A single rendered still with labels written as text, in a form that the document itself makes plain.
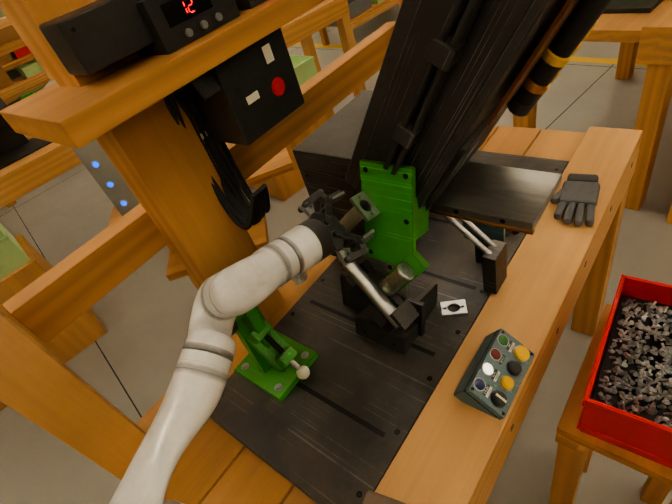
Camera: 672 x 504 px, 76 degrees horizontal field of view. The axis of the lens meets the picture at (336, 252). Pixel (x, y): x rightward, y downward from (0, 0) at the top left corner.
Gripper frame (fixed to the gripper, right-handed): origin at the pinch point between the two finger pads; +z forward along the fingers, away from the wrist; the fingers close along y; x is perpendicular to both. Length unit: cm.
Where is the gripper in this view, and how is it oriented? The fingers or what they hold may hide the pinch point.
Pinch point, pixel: (355, 214)
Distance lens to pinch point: 84.1
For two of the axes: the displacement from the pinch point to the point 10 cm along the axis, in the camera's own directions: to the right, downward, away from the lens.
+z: 6.3, -4.3, 6.4
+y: -6.1, -7.9, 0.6
